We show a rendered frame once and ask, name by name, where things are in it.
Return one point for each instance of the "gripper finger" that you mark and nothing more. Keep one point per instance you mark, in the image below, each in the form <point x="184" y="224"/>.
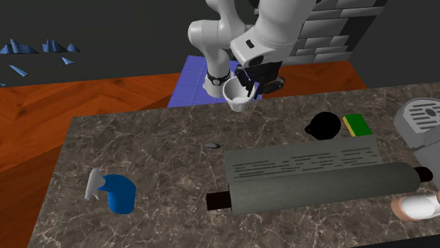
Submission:
<point x="250" y="88"/>
<point x="271" y="86"/>

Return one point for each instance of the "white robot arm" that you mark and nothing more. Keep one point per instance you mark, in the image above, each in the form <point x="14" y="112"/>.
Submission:
<point x="271" y="24"/>

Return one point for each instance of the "white cup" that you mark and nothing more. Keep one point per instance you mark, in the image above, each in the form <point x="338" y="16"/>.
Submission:
<point x="235" y="98"/>

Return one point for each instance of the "black round pot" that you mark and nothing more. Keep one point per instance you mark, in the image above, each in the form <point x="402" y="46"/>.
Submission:
<point x="324" y="126"/>

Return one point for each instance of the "blue tiled robot stand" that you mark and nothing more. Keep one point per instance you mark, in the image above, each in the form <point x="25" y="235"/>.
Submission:
<point x="187" y="80"/>

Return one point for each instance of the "green and yellow sponge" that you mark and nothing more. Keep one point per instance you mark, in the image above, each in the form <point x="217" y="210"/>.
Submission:
<point x="359" y="125"/>

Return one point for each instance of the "white and peach cylinder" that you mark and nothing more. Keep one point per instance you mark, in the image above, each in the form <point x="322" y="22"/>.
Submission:
<point x="417" y="207"/>

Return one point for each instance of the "blue spray bottle white trigger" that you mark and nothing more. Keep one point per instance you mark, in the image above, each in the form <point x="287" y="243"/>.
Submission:
<point x="120" y="194"/>

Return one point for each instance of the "small grey oval pebble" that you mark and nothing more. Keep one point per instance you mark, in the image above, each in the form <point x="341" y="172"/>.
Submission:
<point x="213" y="145"/>

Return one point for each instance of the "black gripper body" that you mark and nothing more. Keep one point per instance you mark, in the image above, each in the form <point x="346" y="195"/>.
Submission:
<point x="264" y="70"/>

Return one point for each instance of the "grey appliance with round grille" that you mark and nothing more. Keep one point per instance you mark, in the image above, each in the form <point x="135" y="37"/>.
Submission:
<point x="417" y="123"/>

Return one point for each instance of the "grey slotted mat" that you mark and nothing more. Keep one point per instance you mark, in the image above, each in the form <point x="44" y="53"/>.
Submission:
<point x="295" y="158"/>

